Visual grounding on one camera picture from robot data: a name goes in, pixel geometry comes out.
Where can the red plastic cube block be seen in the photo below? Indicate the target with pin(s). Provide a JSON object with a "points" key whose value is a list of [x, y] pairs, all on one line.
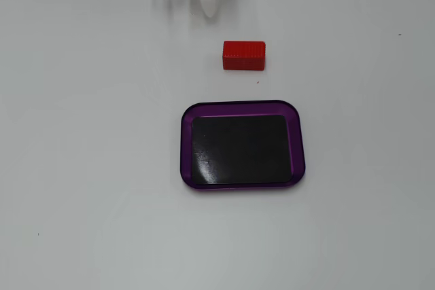
{"points": [[244, 55]]}

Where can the purple metal tray black pad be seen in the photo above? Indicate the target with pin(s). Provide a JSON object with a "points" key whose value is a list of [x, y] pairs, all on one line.
{"points": [[241, 149]]}

